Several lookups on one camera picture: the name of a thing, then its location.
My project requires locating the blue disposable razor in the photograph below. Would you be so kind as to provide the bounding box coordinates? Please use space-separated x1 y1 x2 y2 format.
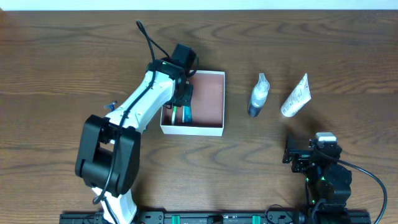
104 101 118 111

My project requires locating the white cosmetic tube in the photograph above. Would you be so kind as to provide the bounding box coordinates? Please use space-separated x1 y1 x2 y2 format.
280 73 312 118

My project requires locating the white box with pink interior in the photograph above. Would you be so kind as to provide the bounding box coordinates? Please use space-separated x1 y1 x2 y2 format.
160 70 225 137

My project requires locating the clear spray bottle dark liquid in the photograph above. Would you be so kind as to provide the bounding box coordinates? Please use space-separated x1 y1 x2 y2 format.
248 73 270 117

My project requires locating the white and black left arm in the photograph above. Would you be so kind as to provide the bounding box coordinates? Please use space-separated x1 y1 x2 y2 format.
75 57 197 223

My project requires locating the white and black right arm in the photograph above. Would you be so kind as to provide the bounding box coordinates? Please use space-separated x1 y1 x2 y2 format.
282 132 352 212

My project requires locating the black mounting rail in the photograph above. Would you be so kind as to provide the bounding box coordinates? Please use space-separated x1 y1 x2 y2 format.
58 210 371 224

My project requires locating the green and white toothbrush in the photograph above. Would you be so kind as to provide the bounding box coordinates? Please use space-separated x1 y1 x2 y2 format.
171 106 177 126

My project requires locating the red and teal toothpaste tube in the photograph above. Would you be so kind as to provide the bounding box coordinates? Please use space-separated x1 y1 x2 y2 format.
182 106 193 123

